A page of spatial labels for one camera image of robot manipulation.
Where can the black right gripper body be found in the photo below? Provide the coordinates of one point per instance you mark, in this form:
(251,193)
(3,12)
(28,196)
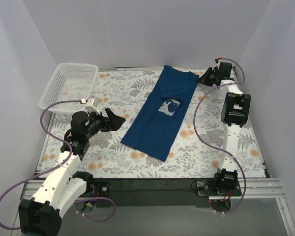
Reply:
(212,76)

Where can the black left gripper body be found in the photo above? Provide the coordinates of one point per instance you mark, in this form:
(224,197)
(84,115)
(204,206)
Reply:
(106,122)

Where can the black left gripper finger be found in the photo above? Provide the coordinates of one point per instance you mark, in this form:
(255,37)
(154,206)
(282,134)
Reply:
(110,114)
(115,123)

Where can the blue t shirt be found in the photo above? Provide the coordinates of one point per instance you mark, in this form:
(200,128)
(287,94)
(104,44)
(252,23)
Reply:
(156,126)

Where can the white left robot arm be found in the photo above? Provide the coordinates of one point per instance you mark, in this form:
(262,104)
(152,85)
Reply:
(42,214)

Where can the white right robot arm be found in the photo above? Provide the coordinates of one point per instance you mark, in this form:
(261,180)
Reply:
(234,116)

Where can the white plastic basket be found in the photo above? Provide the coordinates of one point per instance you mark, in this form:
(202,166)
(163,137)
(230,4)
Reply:
(69,81)

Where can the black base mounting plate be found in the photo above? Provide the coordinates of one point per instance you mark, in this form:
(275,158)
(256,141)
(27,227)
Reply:
(159,192)

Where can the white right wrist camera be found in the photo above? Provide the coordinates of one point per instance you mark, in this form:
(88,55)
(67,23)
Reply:
(219,65)

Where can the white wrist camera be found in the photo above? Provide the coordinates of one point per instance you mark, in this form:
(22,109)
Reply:
(219,65)
(91,105)

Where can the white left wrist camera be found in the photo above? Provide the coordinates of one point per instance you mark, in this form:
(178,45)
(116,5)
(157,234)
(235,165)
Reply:
(91,105)

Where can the aluminium frame rail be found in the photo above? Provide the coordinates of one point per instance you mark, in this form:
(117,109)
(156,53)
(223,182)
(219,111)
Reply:
(256,188)

